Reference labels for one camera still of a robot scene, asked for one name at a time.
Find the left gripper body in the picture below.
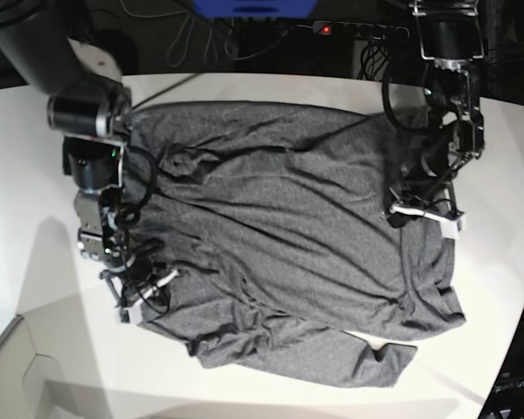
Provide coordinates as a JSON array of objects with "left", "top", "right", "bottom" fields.
[{"left": 383, "top": 178, "right": 465, "bottom": 223}]

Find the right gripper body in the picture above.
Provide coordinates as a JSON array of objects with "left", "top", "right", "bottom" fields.
[{"left": 99, "top": 262, "right": 179, "bottom": 314}]

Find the grey long-sleeve t-shirt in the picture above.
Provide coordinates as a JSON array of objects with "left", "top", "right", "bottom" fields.
[{"left": 132, "top": 102, "right": 465, "bottom": 388}]

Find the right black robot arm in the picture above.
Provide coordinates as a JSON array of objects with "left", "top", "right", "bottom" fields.
[{"left": 0, "top": 1, "right": 178, "bottom": 322}]

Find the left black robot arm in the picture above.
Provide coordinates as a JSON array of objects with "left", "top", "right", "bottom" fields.
[{"left": 382, "top": 1, "right": 485, "bottom": 229}]

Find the blue plastic panel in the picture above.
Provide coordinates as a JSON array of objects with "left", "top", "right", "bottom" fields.
[{"left": 193, "top": 0, "right": 318, "bottom": 18}]

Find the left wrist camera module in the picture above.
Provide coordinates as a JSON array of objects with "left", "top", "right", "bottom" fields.
[{"left": 439, "top": 216, "right": 465, "bottom": 240}]

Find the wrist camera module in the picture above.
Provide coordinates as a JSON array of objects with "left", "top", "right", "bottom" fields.
[
  {"left": 115, "top": 306, "right": 143, "bottom": 326},
  {"left": 439, "top": 216, "right": 465, "bottom": 240}
]

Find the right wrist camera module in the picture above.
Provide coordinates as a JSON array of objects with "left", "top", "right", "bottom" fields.
[{"left": 115, "top": 306, "right": 143, "bottom": 326}]

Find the black power strip red switch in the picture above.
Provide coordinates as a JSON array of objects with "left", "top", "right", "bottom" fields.
[{"left": 311, "top": 21, "right": 410, "bottom": 42}]

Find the white looped cable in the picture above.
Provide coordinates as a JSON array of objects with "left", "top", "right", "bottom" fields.
[{"left": 164, "top": 10, "right": 289, "bottom": 69}]

